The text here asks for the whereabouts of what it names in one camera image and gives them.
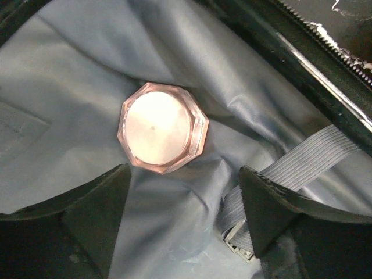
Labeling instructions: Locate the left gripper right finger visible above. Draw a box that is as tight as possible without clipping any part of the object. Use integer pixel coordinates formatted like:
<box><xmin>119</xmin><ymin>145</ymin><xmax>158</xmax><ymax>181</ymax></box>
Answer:
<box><xmin>239</xmin><ymin>167</ymin><xmax>371</xmax><ymax>278</ymax></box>

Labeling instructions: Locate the round cosmetic jar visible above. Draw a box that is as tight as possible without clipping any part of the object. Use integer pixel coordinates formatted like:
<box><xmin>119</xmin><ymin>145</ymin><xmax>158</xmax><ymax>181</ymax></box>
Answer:
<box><xmin>117</xmin><ymin>82</ymin><xmax>209</xmax><ymax>174</ymax></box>

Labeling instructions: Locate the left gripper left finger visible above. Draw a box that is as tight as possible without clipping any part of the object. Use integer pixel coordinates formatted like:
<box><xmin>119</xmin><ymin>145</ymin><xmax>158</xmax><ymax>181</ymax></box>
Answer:
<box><xmin>1</xmin><ymin>164</ymin><xmax>131</xmax><ymax>278</ymax></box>

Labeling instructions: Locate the white black space suitcase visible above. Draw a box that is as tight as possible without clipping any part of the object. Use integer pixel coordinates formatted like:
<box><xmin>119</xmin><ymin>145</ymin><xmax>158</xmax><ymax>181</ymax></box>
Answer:
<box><xmin>1</xmin><ymin>1</ymin><xmax>371</xmax><ymax>278</ymax></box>

